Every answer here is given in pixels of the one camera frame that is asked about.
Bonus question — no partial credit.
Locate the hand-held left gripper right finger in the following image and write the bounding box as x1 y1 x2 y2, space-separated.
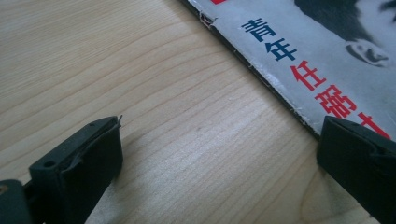
316 115 396 224

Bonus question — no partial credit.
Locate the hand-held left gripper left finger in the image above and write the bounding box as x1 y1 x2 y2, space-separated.
28 115 124 224

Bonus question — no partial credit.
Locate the magazine with portrait cover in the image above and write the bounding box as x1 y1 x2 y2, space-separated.
178 0 396 141

